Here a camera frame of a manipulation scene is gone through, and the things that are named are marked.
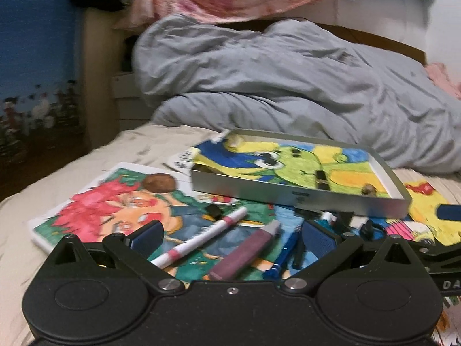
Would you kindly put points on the brown round object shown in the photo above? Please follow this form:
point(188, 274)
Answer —
point(158, 183)

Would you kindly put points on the brown wooden bed frame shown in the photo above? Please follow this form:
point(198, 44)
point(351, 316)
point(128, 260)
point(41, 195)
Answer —
point(378, 41)

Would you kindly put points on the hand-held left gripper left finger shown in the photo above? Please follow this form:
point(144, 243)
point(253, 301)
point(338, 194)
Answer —
point(147, 239)

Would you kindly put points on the dark blue object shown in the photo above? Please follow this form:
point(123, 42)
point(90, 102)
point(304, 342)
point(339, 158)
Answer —
point(451, 212)

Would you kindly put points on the yellow drawing with red blobs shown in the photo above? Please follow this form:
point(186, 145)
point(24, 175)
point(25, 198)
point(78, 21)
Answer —
point(425, 205)

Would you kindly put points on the light wooden headboard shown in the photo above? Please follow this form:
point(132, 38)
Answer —
point(97, 79)

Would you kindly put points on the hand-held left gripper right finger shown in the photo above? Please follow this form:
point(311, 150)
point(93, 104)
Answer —
point(318, 239)

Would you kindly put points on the red-haired character drawing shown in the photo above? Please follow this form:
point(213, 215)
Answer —
point(90, 212)

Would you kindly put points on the small brown trinket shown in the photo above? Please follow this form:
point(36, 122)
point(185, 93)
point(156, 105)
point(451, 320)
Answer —
point(369, 189)

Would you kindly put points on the white pink marker pen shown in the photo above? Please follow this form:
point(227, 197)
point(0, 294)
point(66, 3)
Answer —
point(201, 239)

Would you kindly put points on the teal-capped white marker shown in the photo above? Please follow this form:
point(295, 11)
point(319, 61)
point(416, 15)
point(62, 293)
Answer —
point(326, 218)

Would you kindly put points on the purple lip gloss tube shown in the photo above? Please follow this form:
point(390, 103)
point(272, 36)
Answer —
point(245, 256)

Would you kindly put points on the grey duvet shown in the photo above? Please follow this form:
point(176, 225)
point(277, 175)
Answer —
point(288, 79)

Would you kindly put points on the metal tin tray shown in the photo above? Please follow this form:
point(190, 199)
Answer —
point(252, 191)

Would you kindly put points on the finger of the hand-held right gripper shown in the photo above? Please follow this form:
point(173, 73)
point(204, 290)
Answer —
point(441, 254)

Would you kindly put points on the blue wall poster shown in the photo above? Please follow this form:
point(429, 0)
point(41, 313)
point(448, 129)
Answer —
point(36, 61)

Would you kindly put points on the blue pen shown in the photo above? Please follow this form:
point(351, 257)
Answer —
point(284, 256)

